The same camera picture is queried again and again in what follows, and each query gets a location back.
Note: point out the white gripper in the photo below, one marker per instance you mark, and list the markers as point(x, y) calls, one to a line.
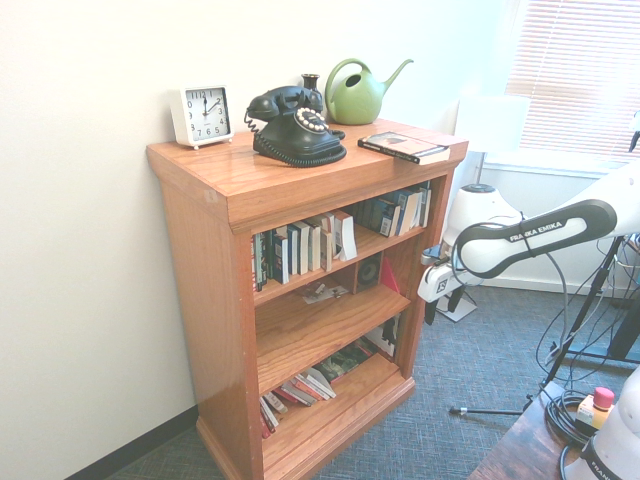
point(442, 282)

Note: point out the Kundera paperback book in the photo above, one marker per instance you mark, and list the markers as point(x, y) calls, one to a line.
point(400, 146)

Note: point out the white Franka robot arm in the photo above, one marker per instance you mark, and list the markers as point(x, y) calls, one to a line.
point(540, 235)

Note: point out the red folder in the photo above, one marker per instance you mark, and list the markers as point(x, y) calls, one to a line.
point(391, 280)

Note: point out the white black magazine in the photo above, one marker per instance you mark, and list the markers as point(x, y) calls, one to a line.
point(385, 337)

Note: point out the small wooden speaker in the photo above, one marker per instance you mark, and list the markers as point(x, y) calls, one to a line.
point(369, 274)

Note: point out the dark cover flat book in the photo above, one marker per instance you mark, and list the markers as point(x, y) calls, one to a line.
point(345, 362)

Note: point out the thick white paperback book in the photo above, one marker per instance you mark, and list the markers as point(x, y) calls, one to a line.
point(346, 237)

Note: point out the dark cover paperback book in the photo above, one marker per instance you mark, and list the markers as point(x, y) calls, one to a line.
point(367, 215)

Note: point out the loose paper pile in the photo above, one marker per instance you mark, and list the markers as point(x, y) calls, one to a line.
point(322, 292)

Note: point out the cream red book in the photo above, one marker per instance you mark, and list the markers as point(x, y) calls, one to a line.
point(326, 242)

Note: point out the white spine book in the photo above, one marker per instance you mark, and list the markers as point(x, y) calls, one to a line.
point(314, 247)

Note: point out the white cover paperback book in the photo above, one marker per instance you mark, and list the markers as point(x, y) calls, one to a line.
point(322, 384)

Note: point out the dark spine book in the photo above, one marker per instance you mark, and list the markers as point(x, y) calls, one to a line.
point(293, 250)

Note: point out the dark wooden table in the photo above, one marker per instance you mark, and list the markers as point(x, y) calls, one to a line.
point(515, 450)

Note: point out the blue white book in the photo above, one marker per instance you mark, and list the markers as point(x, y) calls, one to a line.
point(281, 257)

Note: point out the dark green book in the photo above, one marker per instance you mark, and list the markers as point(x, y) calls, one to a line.
point(269, 257)

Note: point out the yellow emergency stop button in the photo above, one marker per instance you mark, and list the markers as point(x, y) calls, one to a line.
point(597, 407)

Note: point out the red black hardcover book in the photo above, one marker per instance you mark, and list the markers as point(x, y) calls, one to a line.
point(258, 262)

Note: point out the green plastic watering can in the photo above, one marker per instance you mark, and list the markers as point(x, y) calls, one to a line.
point(355, 105)

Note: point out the black rotary telephone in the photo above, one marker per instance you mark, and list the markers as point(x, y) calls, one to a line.
point(290, 140)

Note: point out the wooden bookshelf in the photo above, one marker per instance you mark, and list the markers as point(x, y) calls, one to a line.
point(200, 300)

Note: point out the black ceramic vase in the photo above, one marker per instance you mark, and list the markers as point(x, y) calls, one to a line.
point(311, 82)

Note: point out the white window blinds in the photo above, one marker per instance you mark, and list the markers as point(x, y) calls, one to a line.
point(575, 75)

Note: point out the white square alarm clock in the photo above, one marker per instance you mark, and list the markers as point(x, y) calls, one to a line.
point(205, 112)

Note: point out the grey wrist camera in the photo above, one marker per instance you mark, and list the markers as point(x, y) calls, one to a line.
point(435, 255)

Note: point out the black camera tripod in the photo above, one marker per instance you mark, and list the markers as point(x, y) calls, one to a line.
point(585, 306)

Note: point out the black desk frame leg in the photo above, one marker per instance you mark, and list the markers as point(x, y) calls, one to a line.
point(626, 330)

